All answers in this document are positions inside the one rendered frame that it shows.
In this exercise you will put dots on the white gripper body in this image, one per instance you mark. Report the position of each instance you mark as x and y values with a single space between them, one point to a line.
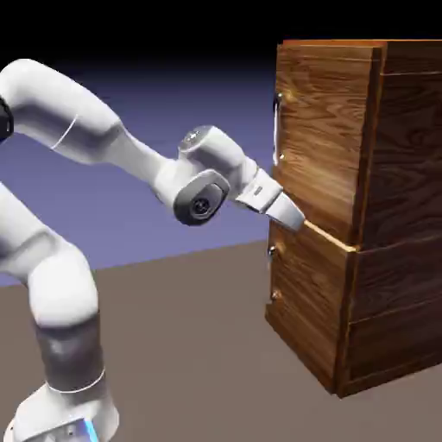
286 211

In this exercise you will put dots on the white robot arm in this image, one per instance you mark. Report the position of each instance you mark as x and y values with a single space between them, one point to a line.
65 114

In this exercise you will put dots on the tall wood cabinet door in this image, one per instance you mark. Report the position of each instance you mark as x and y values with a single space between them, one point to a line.
321 138

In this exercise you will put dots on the short wood cabinet door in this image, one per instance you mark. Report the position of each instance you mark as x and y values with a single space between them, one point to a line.
310 297

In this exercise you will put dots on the dark wood cabinet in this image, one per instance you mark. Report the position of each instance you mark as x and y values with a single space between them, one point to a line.
400 214

